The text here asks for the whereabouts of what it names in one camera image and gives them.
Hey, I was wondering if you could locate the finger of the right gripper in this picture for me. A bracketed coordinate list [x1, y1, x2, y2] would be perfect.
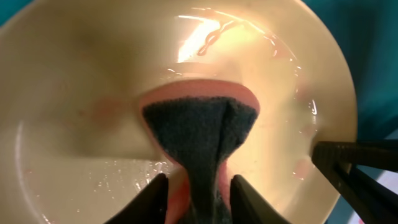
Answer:
[312, 140, 397, 223]

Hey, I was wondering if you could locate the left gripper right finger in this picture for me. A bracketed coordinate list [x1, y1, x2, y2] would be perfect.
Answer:
[229, 175, 289, 224]

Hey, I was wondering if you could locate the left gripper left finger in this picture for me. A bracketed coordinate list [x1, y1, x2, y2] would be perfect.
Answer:
[105, 173, 169, 224]

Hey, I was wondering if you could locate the light blue plate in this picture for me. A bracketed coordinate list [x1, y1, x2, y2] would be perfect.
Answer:
[348, 166, 397, 224]

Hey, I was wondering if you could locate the red green sponge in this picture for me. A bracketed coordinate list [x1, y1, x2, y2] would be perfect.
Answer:
[139, 80, 260, 223]

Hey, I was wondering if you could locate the yellow-green plate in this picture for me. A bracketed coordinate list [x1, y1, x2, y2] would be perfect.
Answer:
[1, 0, 357, 223]

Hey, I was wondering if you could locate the teal plastic tray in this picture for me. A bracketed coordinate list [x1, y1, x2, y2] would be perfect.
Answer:
[303, 0, 397, 141]

